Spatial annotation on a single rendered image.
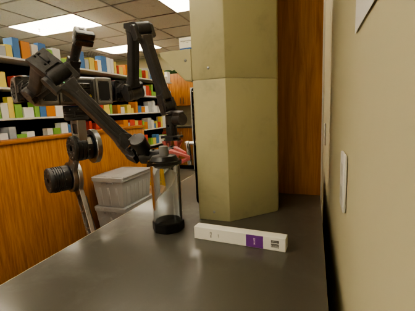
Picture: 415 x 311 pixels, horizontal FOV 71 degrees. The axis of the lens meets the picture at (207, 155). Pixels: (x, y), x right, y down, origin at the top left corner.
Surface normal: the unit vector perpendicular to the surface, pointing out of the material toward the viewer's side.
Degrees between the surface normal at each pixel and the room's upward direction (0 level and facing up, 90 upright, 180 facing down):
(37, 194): 90
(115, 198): 96
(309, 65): 90
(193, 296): 0
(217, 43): 90
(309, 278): 0
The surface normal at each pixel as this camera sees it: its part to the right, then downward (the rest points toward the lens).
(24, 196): 0.94, 0.01
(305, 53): -0.34, 0.16
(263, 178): 0.43, 0.12
